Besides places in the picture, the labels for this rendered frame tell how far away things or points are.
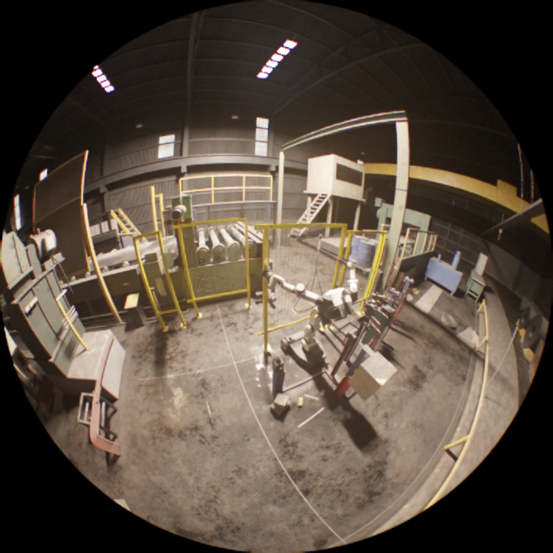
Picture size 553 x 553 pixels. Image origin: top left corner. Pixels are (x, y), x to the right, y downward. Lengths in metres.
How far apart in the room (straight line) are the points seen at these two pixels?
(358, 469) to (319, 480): 0.46
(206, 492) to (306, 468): 1.13
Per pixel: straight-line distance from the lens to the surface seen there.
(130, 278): 3.88
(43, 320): 3.21
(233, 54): 11.12
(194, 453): 2.38
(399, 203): 3.43
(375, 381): 1.65
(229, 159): 11.94
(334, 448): 2.34
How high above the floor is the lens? 2.22
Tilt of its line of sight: 28 degrees down
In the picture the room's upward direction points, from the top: 2 degrees clockwise
